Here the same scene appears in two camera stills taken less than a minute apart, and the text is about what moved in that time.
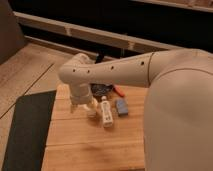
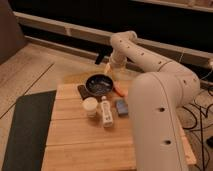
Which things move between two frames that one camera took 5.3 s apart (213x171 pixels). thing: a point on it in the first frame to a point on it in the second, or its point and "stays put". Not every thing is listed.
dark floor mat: [29, 132] stays put
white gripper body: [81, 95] to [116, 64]
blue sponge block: [122, 107] stays put
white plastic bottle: [107, 116] stays put
